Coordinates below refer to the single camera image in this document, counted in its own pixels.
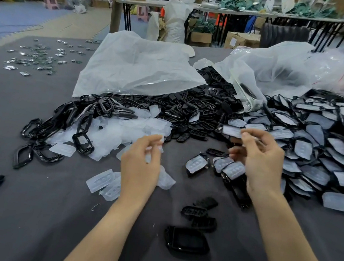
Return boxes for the person's right hand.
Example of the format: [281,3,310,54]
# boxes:
[223,126,290,200]

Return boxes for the cardboard box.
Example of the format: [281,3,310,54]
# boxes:
[224,30,262,53]
[188,30,213,49]

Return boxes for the assembled key cover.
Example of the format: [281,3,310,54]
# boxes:
[221,159,248,182]
[184,151,210,180]
[211,155,235,177]

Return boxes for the translucent silicone button pad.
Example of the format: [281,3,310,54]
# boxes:
[220,124,268,149]
[156,165,178,190]
[84,166,115,196]
[98,170,124,203]

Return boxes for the scattered small bagged chips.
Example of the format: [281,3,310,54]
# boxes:
[2,28,103,87]

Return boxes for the white bags heap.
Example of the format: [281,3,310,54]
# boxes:
[61,0,89,15]

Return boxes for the clear plastic bag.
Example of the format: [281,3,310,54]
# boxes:
[72,25,213,115]
[208,31,320,121]

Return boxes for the pile of green parts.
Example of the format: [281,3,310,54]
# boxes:
[219,0,341,24]

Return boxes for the pile of assembled key covers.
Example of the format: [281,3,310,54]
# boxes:
[217,78,344,216]

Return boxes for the pile of black button shells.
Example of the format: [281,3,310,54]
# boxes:
[144,52,251,151]

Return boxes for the black button shell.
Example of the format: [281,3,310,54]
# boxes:
[179,204,210,222]
[190,215,218,234]
[205,147,229,158]

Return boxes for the black plastic frame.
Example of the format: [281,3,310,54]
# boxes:
[161,225,213,258]

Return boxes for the large white woven sack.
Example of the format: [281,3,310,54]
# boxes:
[159,0,196,46]

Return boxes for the grey felt table cloth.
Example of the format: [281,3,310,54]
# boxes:
[0,19,344,261]

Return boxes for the pile of black plastic frames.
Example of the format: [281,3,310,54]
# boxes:
[12,84,141,184]

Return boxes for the person's left hand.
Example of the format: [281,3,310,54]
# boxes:
[114,130,166,209]

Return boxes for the dark grey padded chair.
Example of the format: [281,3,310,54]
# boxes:
[258,21,311,55]

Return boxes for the person's right forearm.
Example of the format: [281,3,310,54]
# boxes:
[239,185,344,261]

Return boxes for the long folding table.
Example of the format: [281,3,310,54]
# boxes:
[110,0,344,65]

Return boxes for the person's left forearm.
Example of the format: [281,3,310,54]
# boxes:
[58,189,148,261]

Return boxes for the small white plastic bag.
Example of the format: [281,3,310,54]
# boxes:
[145,11,163,42]

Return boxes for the pink plastic stool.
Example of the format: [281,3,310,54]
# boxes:
[136,5,151,23]
[41,0,61,11]

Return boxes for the heap of translucent silicone pads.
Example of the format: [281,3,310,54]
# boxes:
[44,91,175,170]

